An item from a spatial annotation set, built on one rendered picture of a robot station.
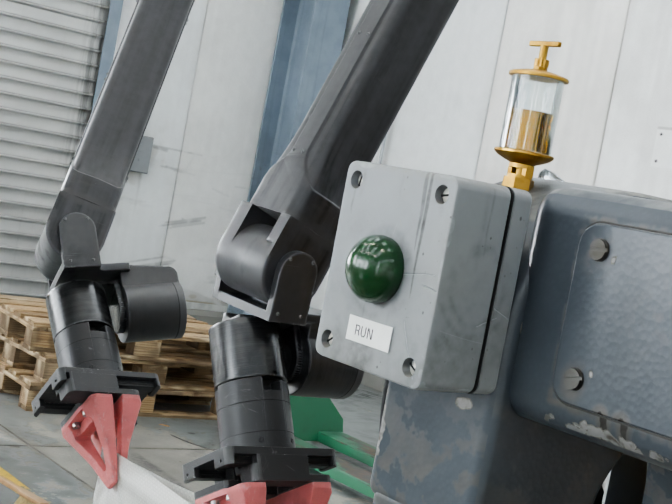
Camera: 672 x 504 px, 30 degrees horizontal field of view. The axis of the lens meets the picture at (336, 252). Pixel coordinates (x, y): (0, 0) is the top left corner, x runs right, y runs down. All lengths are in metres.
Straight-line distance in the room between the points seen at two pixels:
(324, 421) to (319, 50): 3.60
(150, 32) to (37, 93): 7.24
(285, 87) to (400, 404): 8.94
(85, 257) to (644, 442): 0.78
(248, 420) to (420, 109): 7.74
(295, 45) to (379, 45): 8.55
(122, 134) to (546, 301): 0.80
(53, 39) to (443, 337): 8.12
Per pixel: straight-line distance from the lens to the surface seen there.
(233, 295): 0.98
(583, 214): 0.54
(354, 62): 0.98
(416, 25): 1.00
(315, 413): 6.35
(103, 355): 1.17
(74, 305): 1.19
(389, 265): 0.53
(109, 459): 1.13
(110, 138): 1.28
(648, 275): 0.51
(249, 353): 0.96
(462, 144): 8.26
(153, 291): 1.22
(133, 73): 1.32
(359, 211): 0.56
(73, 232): 1.21
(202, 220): 9.30
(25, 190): 8.58
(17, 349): 6.40
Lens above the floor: 1.32
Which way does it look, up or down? 3 degrees down
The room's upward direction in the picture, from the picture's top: 11 degrees clockwise
